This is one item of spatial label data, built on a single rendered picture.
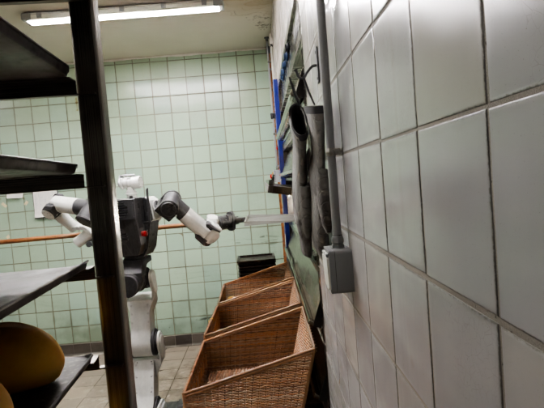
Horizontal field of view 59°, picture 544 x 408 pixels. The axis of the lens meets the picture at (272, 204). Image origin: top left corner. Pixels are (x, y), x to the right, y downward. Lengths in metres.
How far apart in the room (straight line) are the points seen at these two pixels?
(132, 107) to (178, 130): 0.45
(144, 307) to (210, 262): 1.79
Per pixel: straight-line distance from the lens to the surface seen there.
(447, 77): 0.44
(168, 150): 4.40
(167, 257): 4.45
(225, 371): 2.31
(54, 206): 2.85
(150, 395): 2.76
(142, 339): 2.70
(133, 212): 2.44
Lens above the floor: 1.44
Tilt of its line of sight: 3 degrees down
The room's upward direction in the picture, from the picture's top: 5 degrees counter-clockwise
